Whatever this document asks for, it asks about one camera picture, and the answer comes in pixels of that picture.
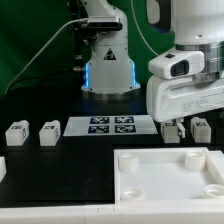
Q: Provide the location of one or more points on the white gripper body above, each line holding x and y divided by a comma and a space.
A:
178, 98

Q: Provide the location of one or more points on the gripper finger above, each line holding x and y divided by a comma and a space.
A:
181, 128

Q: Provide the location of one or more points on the white square tabletop tray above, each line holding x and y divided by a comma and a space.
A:
168, 174

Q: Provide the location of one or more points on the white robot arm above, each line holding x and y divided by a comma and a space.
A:
198, 25

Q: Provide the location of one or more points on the white tag sheet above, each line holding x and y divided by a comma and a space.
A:
110, 126

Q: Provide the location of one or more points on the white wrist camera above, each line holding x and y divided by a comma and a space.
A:
176, 63

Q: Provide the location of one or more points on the black base camera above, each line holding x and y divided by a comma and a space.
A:
104, 23

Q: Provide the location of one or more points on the white front rail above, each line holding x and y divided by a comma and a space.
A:
200, 212

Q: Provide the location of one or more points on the white obstacle left wall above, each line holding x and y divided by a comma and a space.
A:
3, 170

